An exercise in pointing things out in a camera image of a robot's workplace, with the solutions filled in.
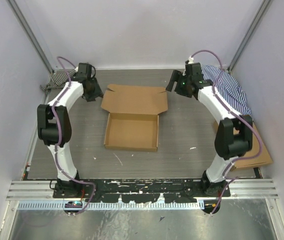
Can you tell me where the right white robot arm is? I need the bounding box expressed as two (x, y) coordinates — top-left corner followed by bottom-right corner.
(166, 60), (252, 197)

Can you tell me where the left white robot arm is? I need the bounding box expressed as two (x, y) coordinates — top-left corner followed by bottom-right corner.
(37, 63), (104, 199)

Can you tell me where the grey striped cloth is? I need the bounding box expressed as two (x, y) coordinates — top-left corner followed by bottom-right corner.
(40, 69), (77, 95)

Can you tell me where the blue striped cloth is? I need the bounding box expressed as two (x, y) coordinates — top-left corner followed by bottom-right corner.
(201, 65), (251, 115)

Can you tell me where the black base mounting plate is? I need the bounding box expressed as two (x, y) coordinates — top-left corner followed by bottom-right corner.
(49, 178), (230, 204)

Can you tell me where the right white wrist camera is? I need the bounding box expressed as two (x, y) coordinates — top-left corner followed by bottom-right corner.
(185, 56), (194, 64)

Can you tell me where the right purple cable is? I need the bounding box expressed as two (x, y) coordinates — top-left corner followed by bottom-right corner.
(190, 49), (262, 216)

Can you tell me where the right aluminium corner post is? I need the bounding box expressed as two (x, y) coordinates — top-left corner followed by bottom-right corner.
(227, 0), (273, 73)

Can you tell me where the aluminium corner post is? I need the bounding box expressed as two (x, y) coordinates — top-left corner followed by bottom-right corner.
(227, 0), (273, 73)
(7, 0), (54, 74)

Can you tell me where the aluminium rail frame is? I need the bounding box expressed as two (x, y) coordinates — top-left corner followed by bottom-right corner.
(6, 178), (279, 200)

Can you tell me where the left aluminium corner post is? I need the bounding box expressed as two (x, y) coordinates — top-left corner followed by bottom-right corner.
(7, 0), (54, 74)

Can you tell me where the white slotted cable duct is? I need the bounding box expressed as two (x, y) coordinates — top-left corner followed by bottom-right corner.
(17, 200), (204, 211)

